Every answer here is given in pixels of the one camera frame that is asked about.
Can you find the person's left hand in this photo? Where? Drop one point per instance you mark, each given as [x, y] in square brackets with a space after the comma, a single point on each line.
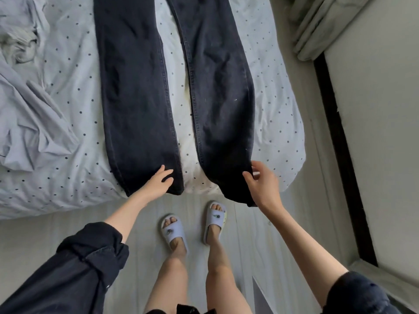
[157, 186]

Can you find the white dotted bed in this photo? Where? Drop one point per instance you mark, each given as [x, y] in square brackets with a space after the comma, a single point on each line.
[275, 94]

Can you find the person's black shorts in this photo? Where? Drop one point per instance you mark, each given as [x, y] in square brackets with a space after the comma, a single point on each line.
[183, 309]

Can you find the person's right forearm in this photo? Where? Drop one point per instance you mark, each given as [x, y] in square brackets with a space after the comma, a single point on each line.
[308, 251]

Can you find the person's bare leg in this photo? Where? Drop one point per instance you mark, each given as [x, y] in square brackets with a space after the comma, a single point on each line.
[170, 278]
[222, 278]

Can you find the light blue slipper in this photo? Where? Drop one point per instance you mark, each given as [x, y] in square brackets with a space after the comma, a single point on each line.
[177, 233]
[216, 219]

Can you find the person's right hand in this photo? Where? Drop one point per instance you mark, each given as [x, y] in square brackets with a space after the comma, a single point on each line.
[267, 189]

